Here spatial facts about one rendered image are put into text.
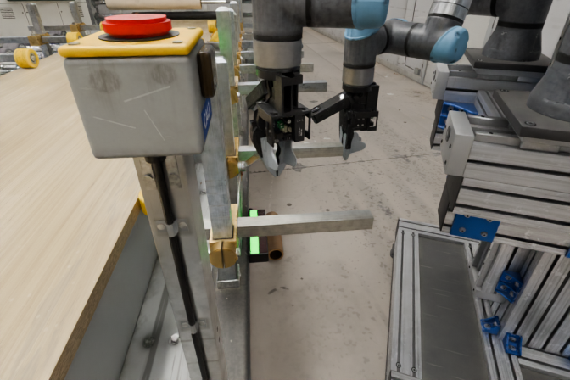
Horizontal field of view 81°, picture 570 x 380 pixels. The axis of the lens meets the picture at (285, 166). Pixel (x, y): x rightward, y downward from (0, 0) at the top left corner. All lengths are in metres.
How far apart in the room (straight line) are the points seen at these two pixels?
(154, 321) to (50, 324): 0.34
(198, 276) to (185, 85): 0.18
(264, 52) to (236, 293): 0.46
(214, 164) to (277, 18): 0.24
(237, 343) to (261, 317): 0.89
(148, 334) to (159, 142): 0.62
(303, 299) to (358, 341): 0.28
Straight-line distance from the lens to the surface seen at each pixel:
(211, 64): 0.23
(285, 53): 0.51
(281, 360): 1.44
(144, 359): 0.78
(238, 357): 0.64
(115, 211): 0.65
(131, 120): 0.22
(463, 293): 1.50
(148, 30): 0.22
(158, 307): 0.84
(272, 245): 1.71
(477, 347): 1.37
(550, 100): 0.75
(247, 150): 0.86
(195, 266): 0.31
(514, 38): 1.20
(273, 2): 0.50
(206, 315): 0.36
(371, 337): 1.53
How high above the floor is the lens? 1.25
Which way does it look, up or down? 30 degrees down
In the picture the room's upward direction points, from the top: straight up
